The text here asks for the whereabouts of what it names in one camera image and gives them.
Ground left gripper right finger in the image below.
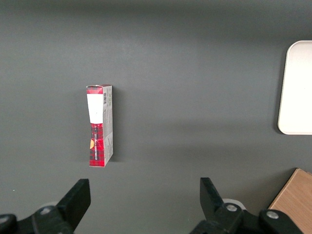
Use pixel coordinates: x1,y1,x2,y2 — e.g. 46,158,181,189
190,177,247,234

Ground red and grey carton box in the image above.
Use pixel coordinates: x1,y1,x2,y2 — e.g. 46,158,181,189
86,84,114,169

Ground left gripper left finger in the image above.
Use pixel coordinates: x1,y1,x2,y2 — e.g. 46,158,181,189
31,178,92,234

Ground wooden drawer cabinet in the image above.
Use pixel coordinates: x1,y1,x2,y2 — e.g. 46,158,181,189
268,168,312,234

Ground cream plastic tray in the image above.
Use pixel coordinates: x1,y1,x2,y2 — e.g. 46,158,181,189
277,40,312,136

